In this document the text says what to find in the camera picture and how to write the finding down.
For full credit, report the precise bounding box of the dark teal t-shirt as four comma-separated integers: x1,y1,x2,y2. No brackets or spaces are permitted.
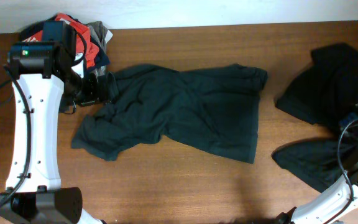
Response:
71,64,268,164

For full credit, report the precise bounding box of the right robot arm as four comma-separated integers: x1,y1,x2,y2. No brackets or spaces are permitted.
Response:
272,114,358,223

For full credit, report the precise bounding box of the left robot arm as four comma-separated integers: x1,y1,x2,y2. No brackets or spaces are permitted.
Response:
0,21,109,223

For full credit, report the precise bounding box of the folded navy blue garment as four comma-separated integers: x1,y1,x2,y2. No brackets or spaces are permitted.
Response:
19,13,113,73

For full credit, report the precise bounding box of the folded orange printed t-shirt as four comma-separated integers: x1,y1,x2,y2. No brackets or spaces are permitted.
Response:
22,12,100,70

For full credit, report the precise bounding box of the folded grey garment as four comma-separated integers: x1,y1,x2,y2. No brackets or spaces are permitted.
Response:
86,21,113,77

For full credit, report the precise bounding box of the black garment pile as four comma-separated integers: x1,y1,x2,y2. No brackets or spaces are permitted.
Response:
271,42,358,218

